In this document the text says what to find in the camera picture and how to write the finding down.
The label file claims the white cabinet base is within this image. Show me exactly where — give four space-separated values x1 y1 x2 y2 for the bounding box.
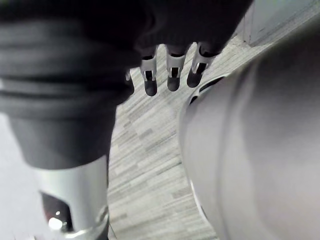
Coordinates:
241 0 320 48

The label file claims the silver robot leg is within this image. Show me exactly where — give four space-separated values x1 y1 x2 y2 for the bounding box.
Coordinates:
178 31 320 240

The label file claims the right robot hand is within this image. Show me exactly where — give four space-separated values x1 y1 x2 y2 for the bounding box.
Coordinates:
0 0 255 240

